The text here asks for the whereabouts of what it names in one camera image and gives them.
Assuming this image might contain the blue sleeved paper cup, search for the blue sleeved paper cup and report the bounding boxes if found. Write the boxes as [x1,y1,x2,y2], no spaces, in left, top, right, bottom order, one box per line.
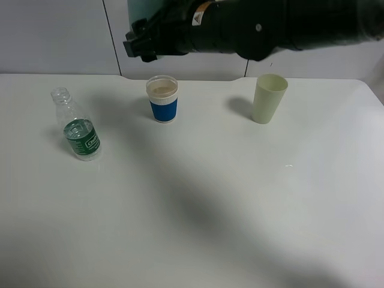
[146,75,178,123]

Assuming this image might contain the pale green plastic cup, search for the pale green plastic cup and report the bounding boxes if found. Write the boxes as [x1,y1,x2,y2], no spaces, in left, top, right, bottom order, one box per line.
[251,74,288,124]

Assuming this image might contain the clear bottle green label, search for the clear bottle green label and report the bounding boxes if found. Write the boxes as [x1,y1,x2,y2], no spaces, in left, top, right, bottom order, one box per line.
[50,87,101,161]

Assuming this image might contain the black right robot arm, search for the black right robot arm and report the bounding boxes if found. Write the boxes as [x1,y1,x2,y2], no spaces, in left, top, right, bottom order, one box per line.
[124,0,383,62]

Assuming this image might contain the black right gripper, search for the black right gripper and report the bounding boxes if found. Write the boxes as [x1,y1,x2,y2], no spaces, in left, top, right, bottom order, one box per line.
[124,1,210,62]

